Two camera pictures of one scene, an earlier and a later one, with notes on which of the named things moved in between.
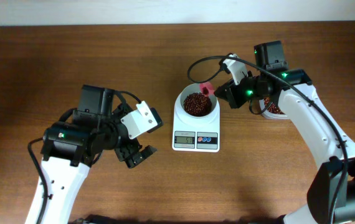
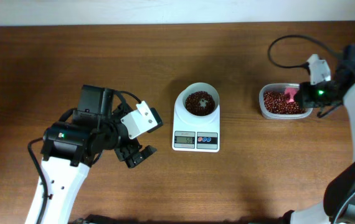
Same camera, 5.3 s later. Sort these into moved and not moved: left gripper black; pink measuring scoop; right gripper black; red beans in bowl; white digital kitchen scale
Moved: pink measuring scoop; right gripper black
Not moved: left gripper black; white digital kitchen scale; red beans in bowl
